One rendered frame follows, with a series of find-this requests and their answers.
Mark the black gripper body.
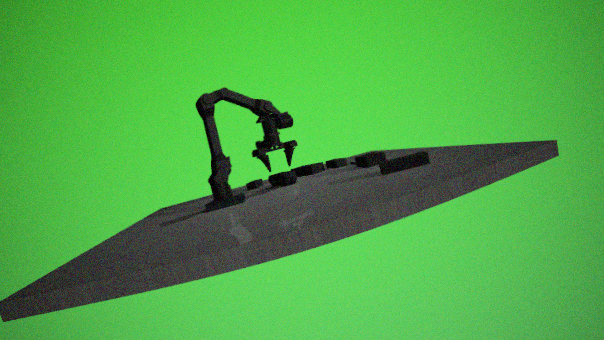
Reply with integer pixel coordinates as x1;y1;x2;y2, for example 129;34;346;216
252;130;298;157

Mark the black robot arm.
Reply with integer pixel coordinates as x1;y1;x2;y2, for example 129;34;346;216
196;87;293;202

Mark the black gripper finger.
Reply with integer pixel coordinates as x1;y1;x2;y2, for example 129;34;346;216
283;148;296;166
256;155;271;172

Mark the dark grey controller unit with green rocker switches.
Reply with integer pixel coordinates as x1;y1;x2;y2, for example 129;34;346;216
268;171;297;186

